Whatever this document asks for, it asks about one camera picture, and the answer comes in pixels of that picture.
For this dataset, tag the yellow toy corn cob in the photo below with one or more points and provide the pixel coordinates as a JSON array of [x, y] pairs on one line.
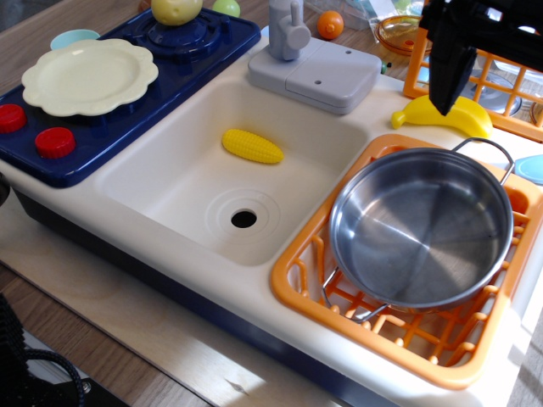
[[247, 145]]

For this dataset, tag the navy blue toy stove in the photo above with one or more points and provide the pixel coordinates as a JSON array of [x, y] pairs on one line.
[[188, 57]]

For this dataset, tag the yellow toy potato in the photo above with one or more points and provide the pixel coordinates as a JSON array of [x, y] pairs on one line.
[[175, 12]]

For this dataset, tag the white toy sink unit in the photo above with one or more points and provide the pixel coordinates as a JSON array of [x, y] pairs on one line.
[[207, 227]]

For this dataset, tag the green toy ball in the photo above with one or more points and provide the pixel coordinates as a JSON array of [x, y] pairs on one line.
[[228, 7]]

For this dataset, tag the light blue lid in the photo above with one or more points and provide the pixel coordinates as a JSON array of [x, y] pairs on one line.
[[530, 168]]

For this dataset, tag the cream scalloped plate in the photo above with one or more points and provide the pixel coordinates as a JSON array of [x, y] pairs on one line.
[[89, 77]]

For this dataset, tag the orange toy fruit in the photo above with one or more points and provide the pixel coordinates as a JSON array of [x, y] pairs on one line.
[[330, 25]]

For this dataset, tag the stainless steel pan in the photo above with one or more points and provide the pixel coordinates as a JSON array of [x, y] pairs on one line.
[[422, 229]]

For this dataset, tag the red stove knob right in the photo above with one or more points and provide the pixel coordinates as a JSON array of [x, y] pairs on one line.
[[55, 143]]

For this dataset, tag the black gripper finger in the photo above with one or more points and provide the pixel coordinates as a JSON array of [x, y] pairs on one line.
[[449, 76]]

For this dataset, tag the orange plastic basket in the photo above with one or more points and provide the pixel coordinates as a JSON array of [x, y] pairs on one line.
[[510, 92]]

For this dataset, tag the red stove knob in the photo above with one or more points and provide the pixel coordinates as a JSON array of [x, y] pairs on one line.
[[12, 118], [55, 143]]

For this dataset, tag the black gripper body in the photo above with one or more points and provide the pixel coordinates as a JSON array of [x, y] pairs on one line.
[[511, 30]]

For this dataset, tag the amber transparent bowl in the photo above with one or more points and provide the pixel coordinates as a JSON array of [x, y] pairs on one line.
[[398, 33]]

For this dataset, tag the red stove knob left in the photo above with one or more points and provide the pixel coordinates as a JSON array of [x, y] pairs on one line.
[[12, 118]]

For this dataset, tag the metal pot lid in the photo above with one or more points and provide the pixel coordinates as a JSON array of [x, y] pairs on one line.
[[490, 98]]

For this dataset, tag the yellow toy banana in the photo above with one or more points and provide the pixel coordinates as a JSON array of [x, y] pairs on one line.
[[466, 116]]

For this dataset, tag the grey toy faucet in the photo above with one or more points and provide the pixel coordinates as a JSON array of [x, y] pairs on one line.
[[296, 65]]

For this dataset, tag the light blue plate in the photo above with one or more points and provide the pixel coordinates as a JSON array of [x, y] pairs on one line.
[[66, 38]]

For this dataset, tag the orange plastic drying rack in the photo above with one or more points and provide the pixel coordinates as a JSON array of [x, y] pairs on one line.
[[449, 350]]

